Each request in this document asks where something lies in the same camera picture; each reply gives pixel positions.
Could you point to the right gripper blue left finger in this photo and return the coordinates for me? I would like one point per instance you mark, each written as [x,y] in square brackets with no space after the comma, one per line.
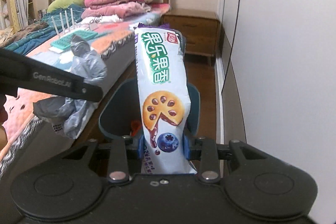
[141,144]

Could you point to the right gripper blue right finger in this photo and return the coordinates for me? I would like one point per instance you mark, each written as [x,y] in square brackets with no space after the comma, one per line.
[187,145]

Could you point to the white cookie package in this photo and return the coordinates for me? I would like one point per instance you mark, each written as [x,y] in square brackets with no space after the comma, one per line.
[163,99]

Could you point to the grey plastic bag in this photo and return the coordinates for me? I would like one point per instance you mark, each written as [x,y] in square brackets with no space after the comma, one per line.
[68,112]

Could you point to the dark green trash bin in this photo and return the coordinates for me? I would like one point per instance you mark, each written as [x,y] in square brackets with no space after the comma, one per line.
[123,108]

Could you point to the orange foam net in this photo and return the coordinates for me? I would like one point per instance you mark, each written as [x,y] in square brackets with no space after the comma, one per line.
[135,126]

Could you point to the teal plastic rack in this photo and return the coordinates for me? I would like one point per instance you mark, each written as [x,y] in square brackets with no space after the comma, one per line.
[69,32]

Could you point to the teal blue quilt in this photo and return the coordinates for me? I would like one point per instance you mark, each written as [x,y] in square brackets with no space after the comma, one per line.
[44,29]

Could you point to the green pillow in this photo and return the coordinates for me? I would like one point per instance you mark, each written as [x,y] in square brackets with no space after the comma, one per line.
[62,4]

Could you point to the wooden nightstand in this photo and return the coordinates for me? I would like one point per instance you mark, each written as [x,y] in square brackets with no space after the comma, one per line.
[200,28]

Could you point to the pink folded quilt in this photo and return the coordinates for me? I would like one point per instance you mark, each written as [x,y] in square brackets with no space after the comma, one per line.
[121,8]

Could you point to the white wardrobe door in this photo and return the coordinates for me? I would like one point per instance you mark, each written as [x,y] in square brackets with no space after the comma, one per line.
[279,89]

